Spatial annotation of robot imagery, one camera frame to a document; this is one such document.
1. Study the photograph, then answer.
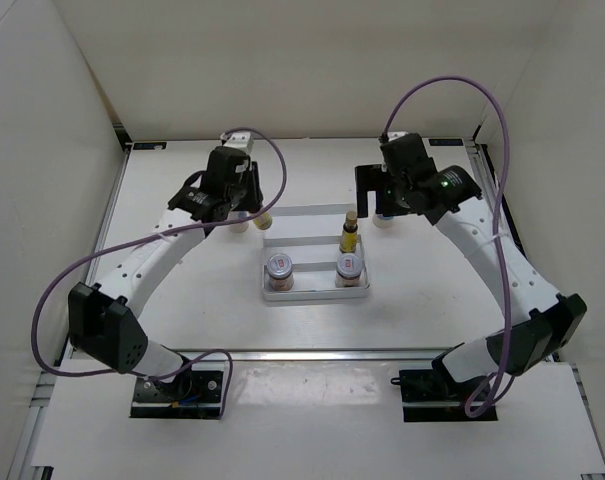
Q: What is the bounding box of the white shaker bottle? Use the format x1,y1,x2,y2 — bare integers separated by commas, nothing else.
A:
372,214,394,229
228,211,249,233

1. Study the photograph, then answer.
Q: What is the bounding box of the small yellow bottle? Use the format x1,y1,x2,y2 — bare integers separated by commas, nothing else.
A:
339,211,358,253
253,212,273,231

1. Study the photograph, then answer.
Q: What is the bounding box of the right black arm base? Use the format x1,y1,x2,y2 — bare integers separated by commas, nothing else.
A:
390,349,498,423

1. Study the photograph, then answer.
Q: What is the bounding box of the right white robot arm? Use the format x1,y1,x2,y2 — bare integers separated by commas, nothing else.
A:
355,133,587,400

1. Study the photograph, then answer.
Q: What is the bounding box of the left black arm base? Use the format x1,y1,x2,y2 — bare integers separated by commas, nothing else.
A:
129,365,229,420

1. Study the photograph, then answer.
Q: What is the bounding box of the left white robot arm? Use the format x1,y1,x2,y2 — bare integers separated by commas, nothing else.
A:
68,141,263,400

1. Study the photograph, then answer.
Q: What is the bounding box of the white divided tray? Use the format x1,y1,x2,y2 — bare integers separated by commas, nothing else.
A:
260,203,371,302

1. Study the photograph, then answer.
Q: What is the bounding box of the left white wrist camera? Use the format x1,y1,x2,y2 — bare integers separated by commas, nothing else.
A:
221,131,255,155

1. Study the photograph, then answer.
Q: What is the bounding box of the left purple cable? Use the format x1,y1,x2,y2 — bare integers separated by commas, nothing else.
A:
33,125,289,416

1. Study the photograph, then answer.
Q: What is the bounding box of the purple cable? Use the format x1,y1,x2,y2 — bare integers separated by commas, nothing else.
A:
380,75,511,419
33,125,289,416

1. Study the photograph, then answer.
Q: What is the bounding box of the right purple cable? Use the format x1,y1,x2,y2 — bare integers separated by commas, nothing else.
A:
380,75,511,419

